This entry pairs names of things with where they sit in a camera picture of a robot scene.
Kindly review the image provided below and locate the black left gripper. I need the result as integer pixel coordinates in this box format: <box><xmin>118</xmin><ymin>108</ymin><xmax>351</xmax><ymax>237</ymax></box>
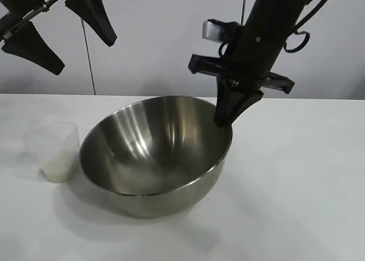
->
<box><xmin>0</xmin><ymin>0</ymin><xmax>118</xmax><ymax>76</ymax></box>

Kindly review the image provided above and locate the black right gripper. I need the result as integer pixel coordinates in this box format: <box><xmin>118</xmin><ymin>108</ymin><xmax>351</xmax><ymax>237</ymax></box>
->
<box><xmin>188</xmin><ymin>23</ymin><xmax>295</xmax><ymax>128</ymax></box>

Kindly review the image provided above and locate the stainless steel mixing bowl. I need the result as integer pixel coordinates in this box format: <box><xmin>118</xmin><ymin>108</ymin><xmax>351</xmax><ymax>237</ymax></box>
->
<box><xmin>79</xmin><ymin>95</ymin><xmax>233</xmax><ymax>219</ymax></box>

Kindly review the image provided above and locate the clear plastic measuring cup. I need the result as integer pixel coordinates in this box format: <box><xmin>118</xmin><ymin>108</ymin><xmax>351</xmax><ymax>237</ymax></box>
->
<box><xmin>22</xmin><ymin>121</ymin><xmax>79</xmax><ymax>184</ymax></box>

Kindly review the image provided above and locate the white uncooked rice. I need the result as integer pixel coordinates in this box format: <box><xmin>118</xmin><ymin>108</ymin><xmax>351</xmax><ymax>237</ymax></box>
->
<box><xmin>41</xmin><ymin>154</ymin><xmax>75</xmax><ymax>183</ymax></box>

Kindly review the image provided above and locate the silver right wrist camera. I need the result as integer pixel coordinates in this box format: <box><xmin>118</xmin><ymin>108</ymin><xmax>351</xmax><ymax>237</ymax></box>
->
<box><xmin>201</xmin><ymin>19</ymin><xmax>239</xmax><ymax>43</ymax></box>

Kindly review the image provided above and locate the thin looped black cable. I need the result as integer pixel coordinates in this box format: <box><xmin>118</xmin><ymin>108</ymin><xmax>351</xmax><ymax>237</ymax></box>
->
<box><xmin>283</xmin><ymin>29</ymin><xmax>311</xmax><ymax>54</ymax></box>

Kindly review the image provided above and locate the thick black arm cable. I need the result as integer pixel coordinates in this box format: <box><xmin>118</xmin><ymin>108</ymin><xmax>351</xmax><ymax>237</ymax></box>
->
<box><xmin>295</xmin><ymin>0</ymin><xmax>339</xmax><ymax>27</ymax></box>

